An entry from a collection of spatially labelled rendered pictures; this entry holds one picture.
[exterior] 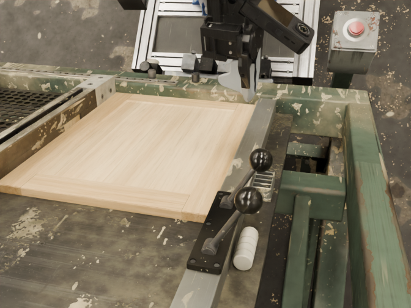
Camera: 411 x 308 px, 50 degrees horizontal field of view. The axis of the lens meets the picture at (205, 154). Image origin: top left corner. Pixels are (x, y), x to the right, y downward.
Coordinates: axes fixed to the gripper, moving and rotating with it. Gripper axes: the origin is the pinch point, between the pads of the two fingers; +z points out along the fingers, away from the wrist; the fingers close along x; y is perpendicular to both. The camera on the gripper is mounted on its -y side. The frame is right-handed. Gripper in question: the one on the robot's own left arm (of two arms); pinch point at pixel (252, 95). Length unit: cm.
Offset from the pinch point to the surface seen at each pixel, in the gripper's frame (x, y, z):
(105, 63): -110, 115, 81
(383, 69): -134, -25, 77
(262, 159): 13.0, -5.5, 1.5
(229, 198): 15.2, -0.6, 10.0
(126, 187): 13.7, 21.1, 16.2
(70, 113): -7, 49, 21
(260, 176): 1.4, -2.2, 18.4
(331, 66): -58, -8, 30
